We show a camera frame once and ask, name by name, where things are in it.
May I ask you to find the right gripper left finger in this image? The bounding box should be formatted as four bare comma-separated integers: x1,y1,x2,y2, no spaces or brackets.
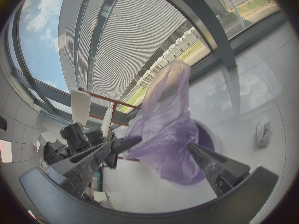
50,142,112,198

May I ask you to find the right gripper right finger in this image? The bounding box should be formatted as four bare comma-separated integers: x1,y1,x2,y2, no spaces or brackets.
187,142,251,197

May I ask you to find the white paper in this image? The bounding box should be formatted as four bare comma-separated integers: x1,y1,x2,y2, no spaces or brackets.
255,118,274,147

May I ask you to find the purple plastic bag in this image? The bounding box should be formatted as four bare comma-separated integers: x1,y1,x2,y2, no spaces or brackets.
122,61,214,187

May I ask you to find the white trash bin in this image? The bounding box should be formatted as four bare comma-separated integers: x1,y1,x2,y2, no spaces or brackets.
187,121,224,188

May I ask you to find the white cushioned wooden chair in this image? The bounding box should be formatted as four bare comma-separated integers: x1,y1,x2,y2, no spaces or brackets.
70,86,142,144

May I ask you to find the window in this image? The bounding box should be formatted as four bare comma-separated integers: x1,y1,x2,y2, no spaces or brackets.
7,0,286,128

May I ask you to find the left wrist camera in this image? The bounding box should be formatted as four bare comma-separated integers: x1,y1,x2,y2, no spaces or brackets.
86,128,104,145

